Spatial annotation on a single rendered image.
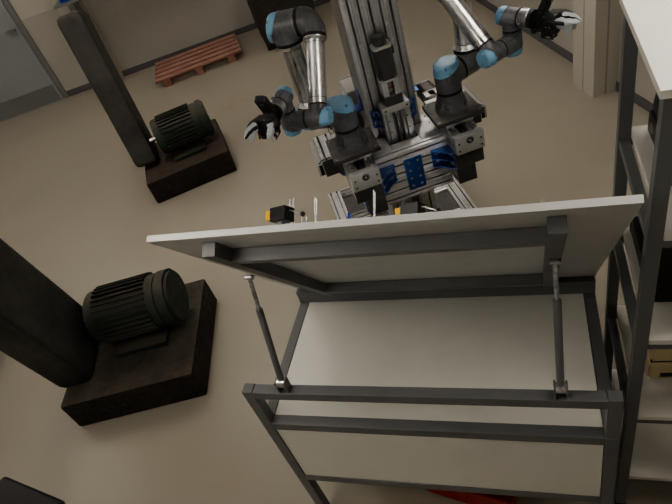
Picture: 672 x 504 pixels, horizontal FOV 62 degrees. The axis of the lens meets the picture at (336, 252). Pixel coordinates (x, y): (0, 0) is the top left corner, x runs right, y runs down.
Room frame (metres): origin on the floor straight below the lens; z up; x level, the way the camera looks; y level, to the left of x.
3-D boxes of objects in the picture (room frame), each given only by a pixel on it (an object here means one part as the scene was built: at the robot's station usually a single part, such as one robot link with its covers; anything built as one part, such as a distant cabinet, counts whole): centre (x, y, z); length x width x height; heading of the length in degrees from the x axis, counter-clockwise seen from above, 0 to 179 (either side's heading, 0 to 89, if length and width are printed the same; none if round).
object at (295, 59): (2.36, -0.12, 1.54); 0.15 x 0.12 x 0.55; 63
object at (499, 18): (2.11, -0.97, 1.56); 0.11 x 0.08 x 0.09; 25
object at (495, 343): (1.27, -0.19, 0.60); 1.17 x 0.58 x 0.40; 65
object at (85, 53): (4.95, 1.04, 0.79); 0.92 x 0.90 x 1.59; 89
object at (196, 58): (7.71, 0.85, 0.05); 1.21 x 0.81 x 0.11; 89
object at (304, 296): (1.56, -0.32, 0.83); 1.18 x 0.05 x 0.06; 65
